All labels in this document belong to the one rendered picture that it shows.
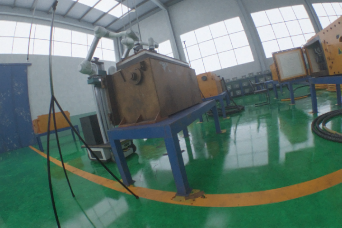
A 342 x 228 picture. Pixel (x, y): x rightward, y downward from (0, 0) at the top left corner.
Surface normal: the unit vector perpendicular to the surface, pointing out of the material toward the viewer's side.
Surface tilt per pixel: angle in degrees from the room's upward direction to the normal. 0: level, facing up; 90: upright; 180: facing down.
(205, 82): 90
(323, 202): 0
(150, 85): 90
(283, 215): 0
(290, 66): 90
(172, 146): 90
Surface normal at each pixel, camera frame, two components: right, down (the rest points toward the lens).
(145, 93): -0.46, 0.11
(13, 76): 0.87, -0.19
